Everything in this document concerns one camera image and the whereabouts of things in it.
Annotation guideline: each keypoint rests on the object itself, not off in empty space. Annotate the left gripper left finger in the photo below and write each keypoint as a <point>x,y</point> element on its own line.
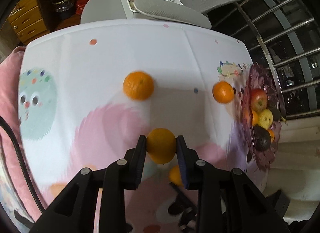
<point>73,210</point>

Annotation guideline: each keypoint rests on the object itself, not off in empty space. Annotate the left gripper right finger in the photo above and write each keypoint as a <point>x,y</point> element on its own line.
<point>228,201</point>

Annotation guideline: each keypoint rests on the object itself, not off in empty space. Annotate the dark avocado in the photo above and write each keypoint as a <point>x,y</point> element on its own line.
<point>262,138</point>

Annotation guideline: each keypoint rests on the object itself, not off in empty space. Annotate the small tangerine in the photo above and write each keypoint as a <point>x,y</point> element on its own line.
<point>175,176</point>
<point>161,145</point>

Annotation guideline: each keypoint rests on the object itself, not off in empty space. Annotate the yellow speckled pear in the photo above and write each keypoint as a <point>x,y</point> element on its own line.
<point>265,119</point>

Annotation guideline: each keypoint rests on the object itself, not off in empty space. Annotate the dark overripe banana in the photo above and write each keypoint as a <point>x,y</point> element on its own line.
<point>277,116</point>

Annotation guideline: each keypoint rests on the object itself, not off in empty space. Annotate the red apple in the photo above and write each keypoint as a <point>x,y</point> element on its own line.
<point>258,100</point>

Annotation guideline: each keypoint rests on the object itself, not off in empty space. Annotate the orange tangerine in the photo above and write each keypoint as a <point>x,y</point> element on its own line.
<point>138,85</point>

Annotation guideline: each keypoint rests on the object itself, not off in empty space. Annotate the white floral curtain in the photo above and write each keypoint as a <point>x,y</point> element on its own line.
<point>296,168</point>

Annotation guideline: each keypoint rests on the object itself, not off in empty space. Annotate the purple glass fruit bowl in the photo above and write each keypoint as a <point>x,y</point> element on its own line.
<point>258,78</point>

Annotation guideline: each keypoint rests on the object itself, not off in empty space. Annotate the cartoon printed tablecloth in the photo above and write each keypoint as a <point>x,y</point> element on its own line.
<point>73,112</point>

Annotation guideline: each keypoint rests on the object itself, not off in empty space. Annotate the pink quilt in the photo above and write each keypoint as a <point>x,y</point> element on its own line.
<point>10,71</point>

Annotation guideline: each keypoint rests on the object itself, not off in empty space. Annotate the metal window bars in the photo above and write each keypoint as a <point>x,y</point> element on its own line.
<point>283,37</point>

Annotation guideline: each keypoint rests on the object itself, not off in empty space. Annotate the wooden desk with drawers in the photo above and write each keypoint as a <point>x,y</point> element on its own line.
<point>27,20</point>

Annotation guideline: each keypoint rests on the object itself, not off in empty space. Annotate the black waste bin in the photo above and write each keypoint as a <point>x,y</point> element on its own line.
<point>62,5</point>

